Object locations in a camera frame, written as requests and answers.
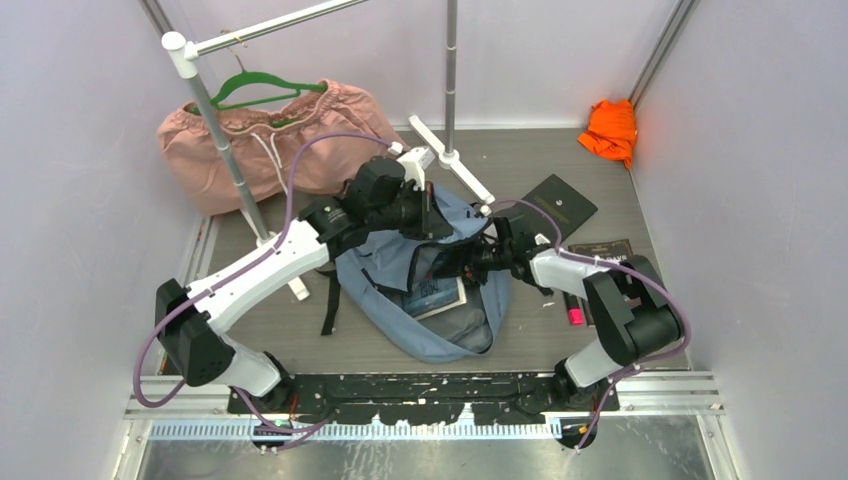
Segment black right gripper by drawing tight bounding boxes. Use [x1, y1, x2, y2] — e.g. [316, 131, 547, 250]
[433, 230, 512, 289]

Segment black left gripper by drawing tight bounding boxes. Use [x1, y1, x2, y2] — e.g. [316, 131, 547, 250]
[369, 181, 454, 242]

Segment blue Nineteen Eighty-Four book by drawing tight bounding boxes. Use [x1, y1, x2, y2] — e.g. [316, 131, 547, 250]
[399, 277, 467, 320]

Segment blue backpack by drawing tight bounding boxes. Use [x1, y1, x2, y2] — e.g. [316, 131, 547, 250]
[321, 186, 511, 363]

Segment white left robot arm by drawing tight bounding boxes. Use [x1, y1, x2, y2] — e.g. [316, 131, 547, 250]
[153, 147, 453, 413]

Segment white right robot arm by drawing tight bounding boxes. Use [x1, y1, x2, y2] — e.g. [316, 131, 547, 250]
[432, 217, 688, 411]

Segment black notebook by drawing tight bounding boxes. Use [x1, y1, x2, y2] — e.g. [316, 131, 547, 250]
[496, 174, 598, 241]

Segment pink highlighter marker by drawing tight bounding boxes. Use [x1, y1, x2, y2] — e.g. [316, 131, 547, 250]
[563, 292, 585, 326]

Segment Three Days to See book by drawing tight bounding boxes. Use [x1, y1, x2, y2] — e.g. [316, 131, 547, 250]
[567, 239, 634, 265]

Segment orange cloth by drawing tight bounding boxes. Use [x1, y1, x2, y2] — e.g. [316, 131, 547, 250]
[577, 99, 638, 170]

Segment green clothes hanger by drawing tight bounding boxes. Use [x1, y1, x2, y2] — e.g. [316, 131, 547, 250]
[184, 53, 329, 116]

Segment metal clothes rack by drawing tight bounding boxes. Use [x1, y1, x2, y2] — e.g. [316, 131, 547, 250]
[160, 0, 497, 303]

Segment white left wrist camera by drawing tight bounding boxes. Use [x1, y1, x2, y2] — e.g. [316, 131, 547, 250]
[388, 142, 436, 190]

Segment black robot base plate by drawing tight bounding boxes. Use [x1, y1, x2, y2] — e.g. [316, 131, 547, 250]
[257, 372, 608, 426]

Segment pink drawstring shorts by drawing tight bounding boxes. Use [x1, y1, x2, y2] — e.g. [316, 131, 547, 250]
[157, 79, 401, 217]

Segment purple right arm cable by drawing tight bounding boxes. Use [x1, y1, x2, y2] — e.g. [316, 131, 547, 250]
[480, 198, 694, 455]

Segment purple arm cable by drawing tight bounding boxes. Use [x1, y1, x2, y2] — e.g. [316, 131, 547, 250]
[132, 131, 402, 455]
[480, 198, 694, 455]

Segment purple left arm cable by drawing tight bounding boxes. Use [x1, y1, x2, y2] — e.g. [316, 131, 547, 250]
[132, 131, 402, 455]

